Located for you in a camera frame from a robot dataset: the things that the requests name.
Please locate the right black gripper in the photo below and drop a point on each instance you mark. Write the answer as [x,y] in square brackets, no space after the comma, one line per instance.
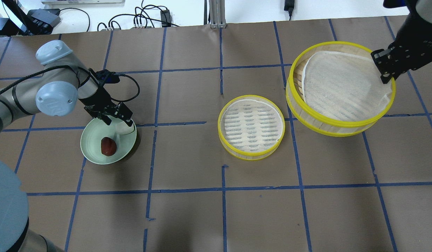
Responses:
[417,35]

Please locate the white steamer cloth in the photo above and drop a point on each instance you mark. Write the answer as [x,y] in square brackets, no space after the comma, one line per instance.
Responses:
[344,87]
[251,125]

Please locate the light green plate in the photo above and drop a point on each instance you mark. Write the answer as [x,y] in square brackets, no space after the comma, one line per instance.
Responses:
[90,142]

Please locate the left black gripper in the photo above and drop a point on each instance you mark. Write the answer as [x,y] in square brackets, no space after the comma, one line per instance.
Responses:
[95,98]

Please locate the lower white steamer cloth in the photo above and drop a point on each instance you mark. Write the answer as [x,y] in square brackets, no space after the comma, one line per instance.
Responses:
[251,125]

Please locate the dark red bun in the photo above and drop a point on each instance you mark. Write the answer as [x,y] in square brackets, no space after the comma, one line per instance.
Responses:
[108,146]

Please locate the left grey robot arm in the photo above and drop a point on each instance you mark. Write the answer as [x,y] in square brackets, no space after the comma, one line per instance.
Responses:
[54,91]

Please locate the black electronics box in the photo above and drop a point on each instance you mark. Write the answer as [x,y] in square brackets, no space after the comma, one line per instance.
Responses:
[43,21]

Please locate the black power adapter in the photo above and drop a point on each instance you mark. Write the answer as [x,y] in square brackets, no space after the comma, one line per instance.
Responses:
[166,20]

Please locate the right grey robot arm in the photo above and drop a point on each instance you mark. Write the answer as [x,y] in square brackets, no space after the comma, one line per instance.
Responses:
[422,8]

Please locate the white steamed bun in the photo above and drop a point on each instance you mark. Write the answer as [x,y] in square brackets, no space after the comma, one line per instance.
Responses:
[125,129]

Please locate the aluminium frame post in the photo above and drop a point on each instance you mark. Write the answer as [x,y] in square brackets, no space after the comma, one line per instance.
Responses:
[217,14]

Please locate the yellow steamer layer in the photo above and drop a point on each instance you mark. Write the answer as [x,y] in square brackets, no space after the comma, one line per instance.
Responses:
[309,117]
[251,127]

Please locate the upper white steamer cloth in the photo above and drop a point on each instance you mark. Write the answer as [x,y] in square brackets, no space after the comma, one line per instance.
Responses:
[344,87]

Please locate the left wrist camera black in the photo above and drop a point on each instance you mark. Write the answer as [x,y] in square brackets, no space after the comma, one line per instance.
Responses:
[104,77]

